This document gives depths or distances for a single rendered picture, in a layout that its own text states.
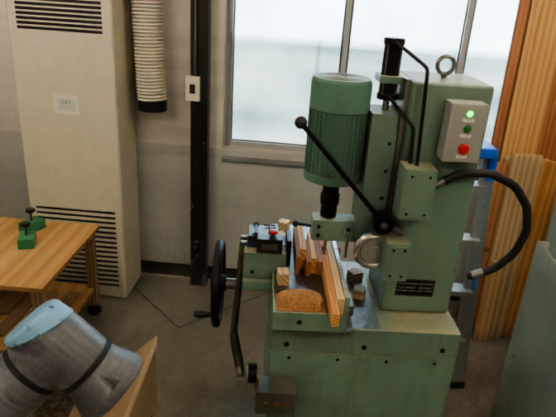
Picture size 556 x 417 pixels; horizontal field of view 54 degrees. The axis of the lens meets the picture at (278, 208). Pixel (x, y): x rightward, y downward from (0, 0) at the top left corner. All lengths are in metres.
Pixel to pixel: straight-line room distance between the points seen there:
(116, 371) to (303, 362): 0.61
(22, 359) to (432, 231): 1.14
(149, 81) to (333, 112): 1.55
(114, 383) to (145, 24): 1.94
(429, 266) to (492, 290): 1.40
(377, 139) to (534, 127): 1.57
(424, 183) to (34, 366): 1.06
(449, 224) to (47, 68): 2.10
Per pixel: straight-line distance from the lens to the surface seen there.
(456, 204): 1.67
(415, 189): 1.52
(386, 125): 1.58
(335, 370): 1.75
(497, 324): 3.27
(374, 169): 1.61
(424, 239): 1.68
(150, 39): 2.89
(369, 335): 1.69
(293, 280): 1.68
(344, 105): 1.53
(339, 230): 1.70
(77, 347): 1.36
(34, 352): 1.36
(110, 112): 2.90
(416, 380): 1.82
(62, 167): 3.09
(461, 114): 1.52
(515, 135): 3.03
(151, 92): 2.93
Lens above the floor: 1.73
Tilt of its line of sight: 22 degrees down
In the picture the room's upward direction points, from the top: 4 degrees clockwise
